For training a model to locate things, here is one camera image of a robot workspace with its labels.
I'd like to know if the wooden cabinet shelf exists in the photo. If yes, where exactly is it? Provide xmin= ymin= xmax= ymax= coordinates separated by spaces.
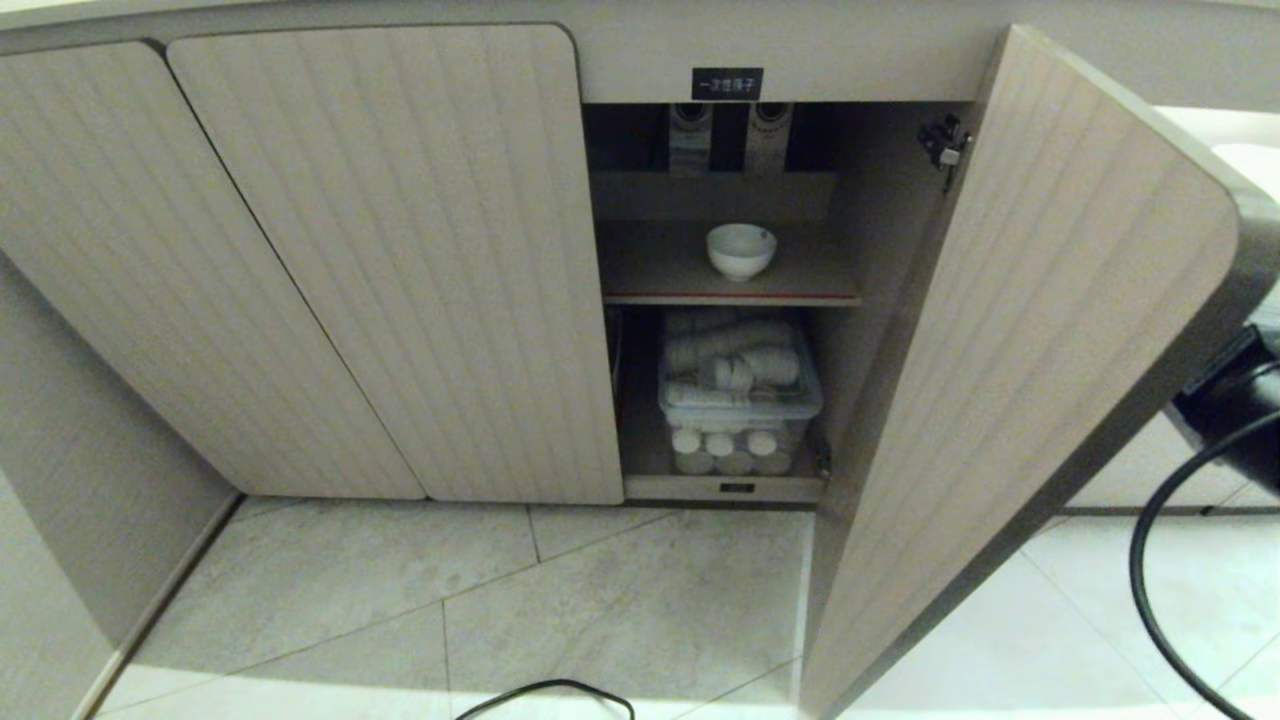
xmin=598 ymin=219 xmax=862 ymax=308

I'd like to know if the closed wooden cabinet door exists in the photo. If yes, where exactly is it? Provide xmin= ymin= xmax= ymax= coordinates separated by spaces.
xmin=0 ymin=40 xmax=428 ymax=501
xmin=165 ymin=24 xmax=626 ymax=506

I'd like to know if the beige wooden cabinet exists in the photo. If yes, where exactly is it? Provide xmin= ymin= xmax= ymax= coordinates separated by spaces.
xmin=0 ymin=0 xmax=1280 ymax=513

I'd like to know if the open wooden cabinet door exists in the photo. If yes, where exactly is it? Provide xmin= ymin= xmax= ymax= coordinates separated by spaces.
xmin=798 ymin=25 xmax=1280 ymax=720

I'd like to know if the clear plastic storage bin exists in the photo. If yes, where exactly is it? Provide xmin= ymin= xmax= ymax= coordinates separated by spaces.
xmin=657 ymin=310 xmax=825 ymax=477

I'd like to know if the white ceramic bowl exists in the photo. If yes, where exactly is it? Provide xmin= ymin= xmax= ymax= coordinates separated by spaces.
xmin=706 ymin=223 xmax=778 ymax=281

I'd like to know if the paper cup dispenser tube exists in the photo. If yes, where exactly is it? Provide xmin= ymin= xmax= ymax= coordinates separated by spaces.
xmin=667 ymin=102 xmax=714 ymax=177
xmin=743 ymin=102 xmax=795 ymax=177

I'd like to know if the black label plate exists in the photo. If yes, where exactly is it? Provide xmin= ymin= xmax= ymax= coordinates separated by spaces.
xmin=691 ymin=68 xmax=765 ymax=102

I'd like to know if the metal door hinge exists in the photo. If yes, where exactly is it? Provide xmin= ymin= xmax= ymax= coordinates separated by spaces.
xmin=917 ymin=113 xmax=973 ymax=194

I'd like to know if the black cable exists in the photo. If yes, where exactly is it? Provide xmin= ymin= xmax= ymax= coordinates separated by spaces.
xmin=452 ymin=679 xmax=637 ymax=720
xmin=1129 ymin=408 xmax=1280 ymax=720

